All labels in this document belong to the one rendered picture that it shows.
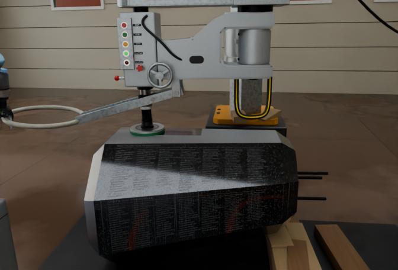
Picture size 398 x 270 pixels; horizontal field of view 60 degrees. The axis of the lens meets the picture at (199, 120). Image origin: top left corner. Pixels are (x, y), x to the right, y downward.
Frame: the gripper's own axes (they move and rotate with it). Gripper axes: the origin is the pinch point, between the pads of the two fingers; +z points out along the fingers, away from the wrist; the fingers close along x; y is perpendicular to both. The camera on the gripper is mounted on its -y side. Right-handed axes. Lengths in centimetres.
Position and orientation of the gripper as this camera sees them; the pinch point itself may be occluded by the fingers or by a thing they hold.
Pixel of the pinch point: (5, 128)
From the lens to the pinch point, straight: 240.0
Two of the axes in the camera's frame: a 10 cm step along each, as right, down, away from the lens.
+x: 8.7, -0.8, 4.8
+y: 4.9, 2.8, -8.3
